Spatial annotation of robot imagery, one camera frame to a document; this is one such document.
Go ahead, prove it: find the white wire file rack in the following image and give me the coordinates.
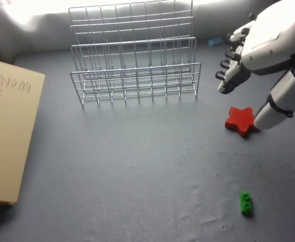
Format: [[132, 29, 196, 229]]
[[68, 0, 202, 108]]

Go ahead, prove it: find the red star block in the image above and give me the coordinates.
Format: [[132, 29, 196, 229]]
[[224, 106, 261, 139]]

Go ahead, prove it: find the green toy brick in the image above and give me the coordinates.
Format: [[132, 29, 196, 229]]
[[239, 192, 253, 217]]

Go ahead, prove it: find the beige paperback book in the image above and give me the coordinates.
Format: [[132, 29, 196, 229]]
[[0, 57, 46, 206]]

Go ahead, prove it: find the blue toy brick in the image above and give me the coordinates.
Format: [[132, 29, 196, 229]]
[[208, 37, 224, 47]]

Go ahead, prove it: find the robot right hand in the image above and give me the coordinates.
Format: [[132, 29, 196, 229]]
[[215, 0, 295, 131]]

